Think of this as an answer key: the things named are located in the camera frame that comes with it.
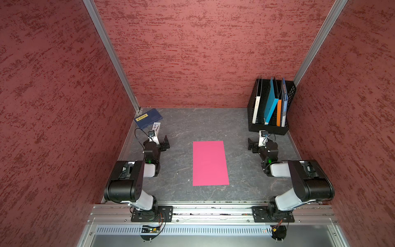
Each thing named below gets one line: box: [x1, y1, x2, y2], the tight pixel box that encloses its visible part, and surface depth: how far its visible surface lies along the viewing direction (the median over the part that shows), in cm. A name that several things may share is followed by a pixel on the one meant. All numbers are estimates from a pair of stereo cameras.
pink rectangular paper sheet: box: [192, 140, 230, 187], surface depth 95 cm
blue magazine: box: [280, 77, 289, 128], surface depth 93 cm
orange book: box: [276, 99, 282, 127], surface depth 94 cm
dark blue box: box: [133, 108, 164, 130], surface depth 116 cm
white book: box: [252, 76, 263, 125], surface depth 95 cm
